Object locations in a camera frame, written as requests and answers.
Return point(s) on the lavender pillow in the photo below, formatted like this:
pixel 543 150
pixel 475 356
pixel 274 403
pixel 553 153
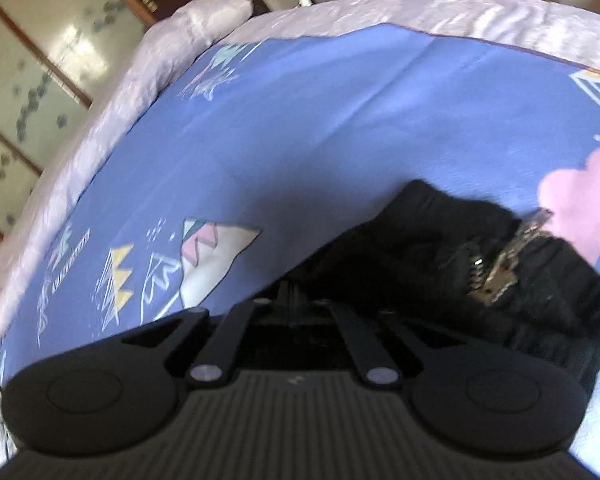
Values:
pixel 200 22

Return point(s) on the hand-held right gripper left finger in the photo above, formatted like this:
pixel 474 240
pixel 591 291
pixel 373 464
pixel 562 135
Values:
pixel 244 316

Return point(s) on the wooden wardrobe with glass doors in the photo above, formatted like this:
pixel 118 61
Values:
pixel 35 60

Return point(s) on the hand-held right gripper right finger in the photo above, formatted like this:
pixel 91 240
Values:
pixel 343 321

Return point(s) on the blue printed blanket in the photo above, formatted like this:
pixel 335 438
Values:
pixel 330 135

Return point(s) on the black pants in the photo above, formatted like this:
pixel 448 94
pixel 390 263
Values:
pixel 420 240

